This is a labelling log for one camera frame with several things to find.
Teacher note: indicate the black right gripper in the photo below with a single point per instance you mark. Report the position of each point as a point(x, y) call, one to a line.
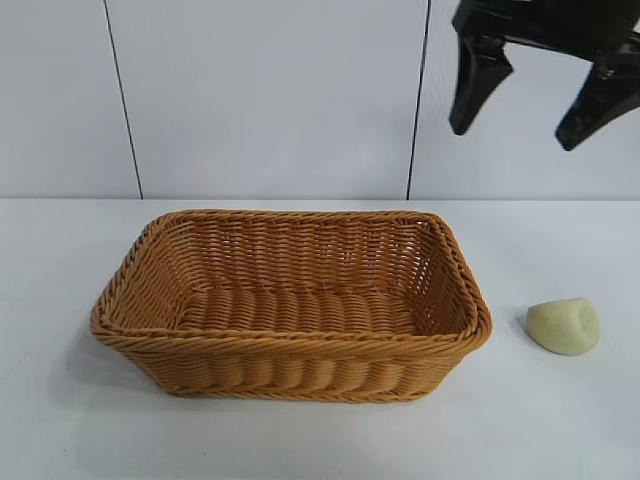
point(550, 25)

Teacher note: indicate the pale yellow egg yolk pastry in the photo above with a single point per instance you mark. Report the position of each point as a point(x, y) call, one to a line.
point(562, 327)

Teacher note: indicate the woven tan wicker basket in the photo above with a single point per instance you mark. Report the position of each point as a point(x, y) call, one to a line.
point(300, 310)

